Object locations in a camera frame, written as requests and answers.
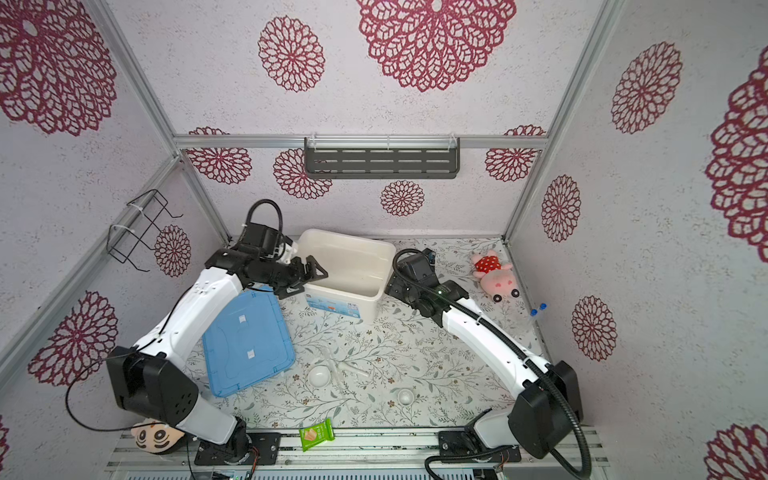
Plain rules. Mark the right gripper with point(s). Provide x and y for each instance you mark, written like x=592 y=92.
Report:
x=396 y=285

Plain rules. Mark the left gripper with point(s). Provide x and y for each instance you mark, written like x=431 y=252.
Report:
x=312 y=275

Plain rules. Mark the white plastic storage bin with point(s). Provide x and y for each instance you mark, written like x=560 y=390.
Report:
x=358 y=273

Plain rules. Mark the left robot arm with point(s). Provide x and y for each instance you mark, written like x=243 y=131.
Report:
x=147 y=378

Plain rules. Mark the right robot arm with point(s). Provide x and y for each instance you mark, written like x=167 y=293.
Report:
x=546 y=415

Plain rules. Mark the pink pig plush toy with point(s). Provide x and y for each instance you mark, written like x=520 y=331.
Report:
x=495 y=278

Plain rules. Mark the blue plastic bin lid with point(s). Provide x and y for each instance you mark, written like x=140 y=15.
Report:
x=247 y=343

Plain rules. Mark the white round dish large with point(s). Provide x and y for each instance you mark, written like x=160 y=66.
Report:
x=319 y=376

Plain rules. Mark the clear glass test tube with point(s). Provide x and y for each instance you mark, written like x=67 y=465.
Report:
x=337 y=367

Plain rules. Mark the white round dish small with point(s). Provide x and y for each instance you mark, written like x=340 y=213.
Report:
x=405 y=397

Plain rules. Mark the green snack packet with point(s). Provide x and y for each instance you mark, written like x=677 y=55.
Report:
x=317 y=434

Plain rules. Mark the cartoon boy plush doll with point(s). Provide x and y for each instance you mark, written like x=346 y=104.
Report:
x=156 y=438

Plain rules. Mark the grey wall shelf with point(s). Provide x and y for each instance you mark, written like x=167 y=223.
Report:
x=386 y=159

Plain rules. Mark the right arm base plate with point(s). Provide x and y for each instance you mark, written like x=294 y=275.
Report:
x=462 y=446

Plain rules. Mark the aluminium front rail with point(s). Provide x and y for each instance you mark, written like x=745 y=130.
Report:
x=354 y=449

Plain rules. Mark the black wire wall rack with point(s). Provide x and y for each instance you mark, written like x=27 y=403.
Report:
x=144 y=214

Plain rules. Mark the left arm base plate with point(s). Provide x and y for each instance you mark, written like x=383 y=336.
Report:
x=245 y=448

